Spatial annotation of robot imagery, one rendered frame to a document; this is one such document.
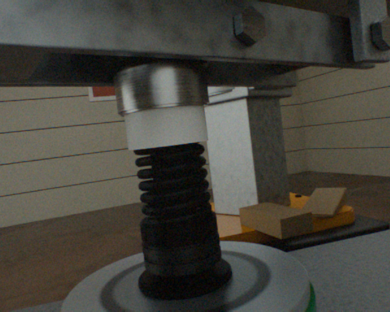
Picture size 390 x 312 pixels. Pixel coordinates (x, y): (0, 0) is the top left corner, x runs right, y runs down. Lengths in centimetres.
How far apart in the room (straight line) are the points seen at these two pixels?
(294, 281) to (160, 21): 22
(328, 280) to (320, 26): 28
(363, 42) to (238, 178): 82
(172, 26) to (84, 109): 614
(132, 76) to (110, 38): 5
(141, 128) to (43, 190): 610
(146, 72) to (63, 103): 611
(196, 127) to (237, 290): 13
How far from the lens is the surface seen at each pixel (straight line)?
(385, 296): 42
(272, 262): 35
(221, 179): 118
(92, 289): 35
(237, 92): 107
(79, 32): 23
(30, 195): 637
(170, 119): 28
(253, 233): 99
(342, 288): 44
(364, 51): 38
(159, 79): 27
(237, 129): 112
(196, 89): 29
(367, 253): 54
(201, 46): 27
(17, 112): 639
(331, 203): 114
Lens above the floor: 105
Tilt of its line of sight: 3 degrees down
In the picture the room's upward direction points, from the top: 7 degrees counter-clockwise
